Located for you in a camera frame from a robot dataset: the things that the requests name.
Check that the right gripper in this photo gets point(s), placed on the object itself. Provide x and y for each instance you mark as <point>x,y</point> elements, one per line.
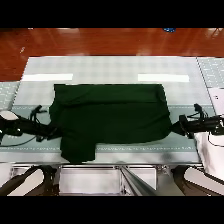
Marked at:
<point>185,125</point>

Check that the dark green T-shirt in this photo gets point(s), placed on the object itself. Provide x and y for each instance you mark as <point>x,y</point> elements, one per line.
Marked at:
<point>110,116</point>

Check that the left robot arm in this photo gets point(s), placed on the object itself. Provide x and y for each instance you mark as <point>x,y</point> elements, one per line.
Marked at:
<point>23,128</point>

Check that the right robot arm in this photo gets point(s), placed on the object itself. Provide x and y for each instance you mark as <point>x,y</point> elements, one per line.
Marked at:
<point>208,122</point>

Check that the white garment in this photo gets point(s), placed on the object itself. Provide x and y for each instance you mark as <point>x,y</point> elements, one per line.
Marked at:
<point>211,156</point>

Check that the blue object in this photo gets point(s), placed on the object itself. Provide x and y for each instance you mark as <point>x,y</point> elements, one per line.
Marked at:
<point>169,30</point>

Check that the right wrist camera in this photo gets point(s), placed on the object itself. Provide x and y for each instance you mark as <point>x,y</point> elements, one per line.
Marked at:
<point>199,108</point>

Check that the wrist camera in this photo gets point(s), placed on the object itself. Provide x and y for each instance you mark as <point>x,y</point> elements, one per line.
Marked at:
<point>35,111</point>
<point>199,108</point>

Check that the silver frame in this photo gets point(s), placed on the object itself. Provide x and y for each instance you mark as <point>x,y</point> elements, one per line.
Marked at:
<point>136,185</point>

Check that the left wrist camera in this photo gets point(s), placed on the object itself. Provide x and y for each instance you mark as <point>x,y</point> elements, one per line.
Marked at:
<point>35,111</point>

